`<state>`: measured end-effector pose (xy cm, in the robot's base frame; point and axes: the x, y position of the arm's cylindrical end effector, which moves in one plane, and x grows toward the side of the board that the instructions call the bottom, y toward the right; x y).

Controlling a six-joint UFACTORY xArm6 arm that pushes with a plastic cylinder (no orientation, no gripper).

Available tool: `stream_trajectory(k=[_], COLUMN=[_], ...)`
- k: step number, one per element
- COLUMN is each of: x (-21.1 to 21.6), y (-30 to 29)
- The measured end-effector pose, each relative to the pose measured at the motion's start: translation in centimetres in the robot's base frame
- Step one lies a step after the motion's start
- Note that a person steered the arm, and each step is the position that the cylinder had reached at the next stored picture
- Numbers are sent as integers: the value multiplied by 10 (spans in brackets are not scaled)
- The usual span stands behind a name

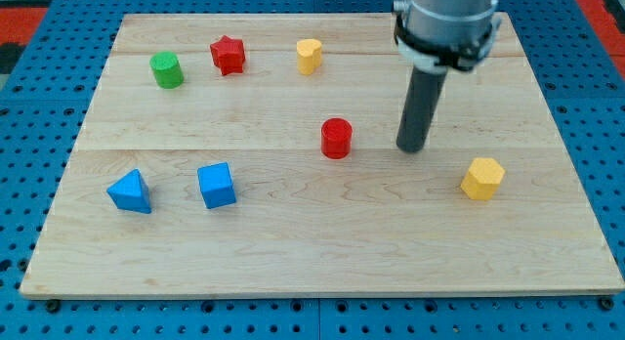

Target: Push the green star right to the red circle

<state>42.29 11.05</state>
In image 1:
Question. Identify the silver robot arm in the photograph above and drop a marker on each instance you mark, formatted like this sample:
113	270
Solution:
437	35

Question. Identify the red star block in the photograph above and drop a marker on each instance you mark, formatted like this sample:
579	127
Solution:
228	55

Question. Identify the red cylinder block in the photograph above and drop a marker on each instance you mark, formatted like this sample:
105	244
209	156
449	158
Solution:
336	138

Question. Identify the wooden board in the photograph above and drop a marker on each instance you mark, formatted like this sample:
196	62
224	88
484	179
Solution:
378	223

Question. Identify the blue cube block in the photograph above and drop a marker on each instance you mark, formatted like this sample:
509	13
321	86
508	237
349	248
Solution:
216	185

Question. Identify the yellow heart block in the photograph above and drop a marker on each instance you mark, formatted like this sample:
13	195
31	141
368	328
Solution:
309	55

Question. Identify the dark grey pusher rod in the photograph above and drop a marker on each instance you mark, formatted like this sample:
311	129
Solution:
419	108

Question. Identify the yellow hexagon block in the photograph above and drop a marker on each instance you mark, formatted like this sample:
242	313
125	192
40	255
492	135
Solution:
482	179

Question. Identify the green cylinder block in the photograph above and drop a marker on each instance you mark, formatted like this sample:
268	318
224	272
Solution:
166	69

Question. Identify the blue triangle block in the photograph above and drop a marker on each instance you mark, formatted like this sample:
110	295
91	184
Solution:
130	193

